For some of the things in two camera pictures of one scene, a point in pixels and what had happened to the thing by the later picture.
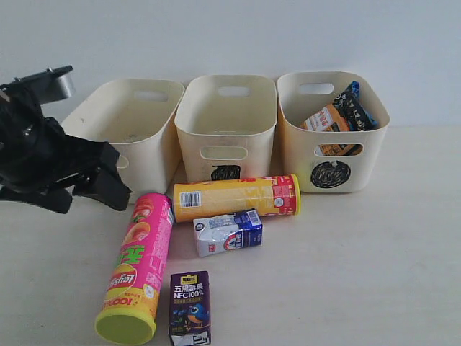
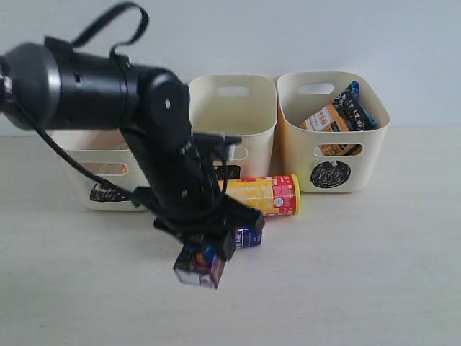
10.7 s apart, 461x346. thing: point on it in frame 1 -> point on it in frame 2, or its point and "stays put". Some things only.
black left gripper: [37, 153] -> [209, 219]
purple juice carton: [189, 308] -> [199, 264]
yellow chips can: [270, 196] stays put
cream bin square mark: [226, 127] stays put
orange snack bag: [330, 119] stays put
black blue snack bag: [349, 104] stays put
